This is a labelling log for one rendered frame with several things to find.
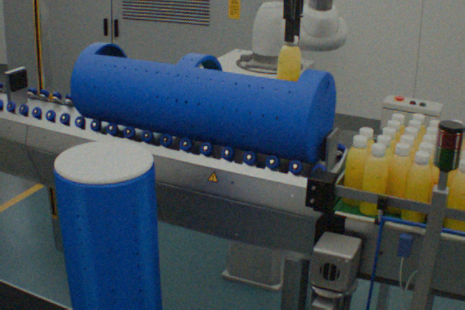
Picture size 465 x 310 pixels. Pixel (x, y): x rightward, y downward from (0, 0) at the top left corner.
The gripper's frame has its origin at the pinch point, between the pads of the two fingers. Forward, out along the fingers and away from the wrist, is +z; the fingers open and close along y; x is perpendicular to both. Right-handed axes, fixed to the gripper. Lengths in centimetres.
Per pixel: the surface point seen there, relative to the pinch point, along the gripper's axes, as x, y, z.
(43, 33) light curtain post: -132, -32, 20
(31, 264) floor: -137, -12, 137
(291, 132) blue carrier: 6.4, 13.8, 26.7
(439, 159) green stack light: 51, 38, 16
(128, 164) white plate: -27, 46, 32
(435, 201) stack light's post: 52, 38, 27
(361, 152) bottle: 27.6, 14.0, 28.4
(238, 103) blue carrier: -10.7, 12.9, 21.2
